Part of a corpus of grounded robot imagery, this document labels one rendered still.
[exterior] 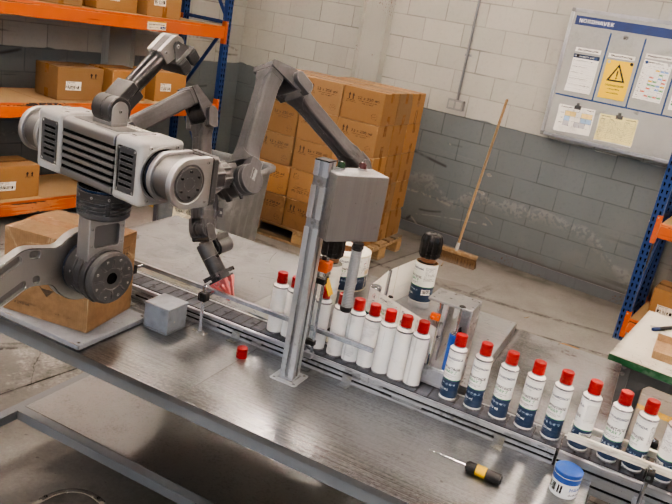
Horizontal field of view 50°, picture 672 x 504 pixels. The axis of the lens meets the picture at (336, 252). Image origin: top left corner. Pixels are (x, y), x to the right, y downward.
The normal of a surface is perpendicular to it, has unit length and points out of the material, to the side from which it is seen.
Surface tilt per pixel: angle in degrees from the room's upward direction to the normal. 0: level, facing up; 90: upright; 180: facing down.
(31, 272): 90
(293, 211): 90
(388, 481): 0
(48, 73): 89
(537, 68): 90
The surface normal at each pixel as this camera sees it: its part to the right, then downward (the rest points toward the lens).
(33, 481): 0.17, -0.94
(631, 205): -0.57, 0.16
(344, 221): 0.47, 0.35
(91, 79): 0.79, 0.30
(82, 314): -0.29, 0.26
